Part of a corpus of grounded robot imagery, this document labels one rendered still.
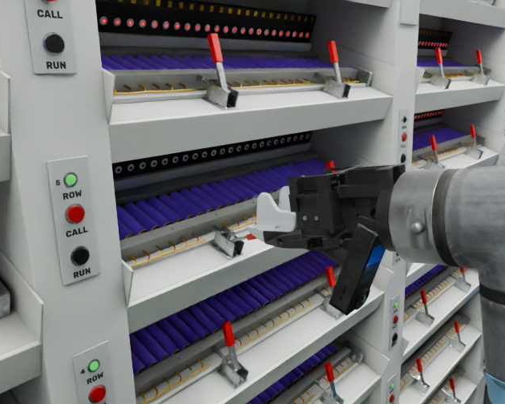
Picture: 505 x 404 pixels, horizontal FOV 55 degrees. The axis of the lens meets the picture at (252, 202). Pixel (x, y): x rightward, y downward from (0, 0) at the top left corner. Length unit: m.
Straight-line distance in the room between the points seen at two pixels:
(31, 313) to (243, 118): 0.34
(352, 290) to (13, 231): 0.35
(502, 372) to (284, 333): 0.46
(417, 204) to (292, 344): 0.46
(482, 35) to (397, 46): 0.70
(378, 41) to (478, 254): 0.62
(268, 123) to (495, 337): 0.39
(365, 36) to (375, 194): 0.55
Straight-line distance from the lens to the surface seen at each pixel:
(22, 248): 0.50
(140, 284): 0.59
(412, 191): 0.46
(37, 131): 0.48
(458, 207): 0.44
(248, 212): 0.75
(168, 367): 0.73
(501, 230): 0.43
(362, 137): 1.01
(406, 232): 0.46
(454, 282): 1.61
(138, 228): 0.66
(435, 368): 1.58
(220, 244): 0.67
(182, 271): 0.62
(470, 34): 1.67
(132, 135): 0.53
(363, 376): 1.14
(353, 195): 0.51
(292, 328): 0.88
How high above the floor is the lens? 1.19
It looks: 14 degrees down
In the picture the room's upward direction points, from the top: 2 degrees counter-clockwise
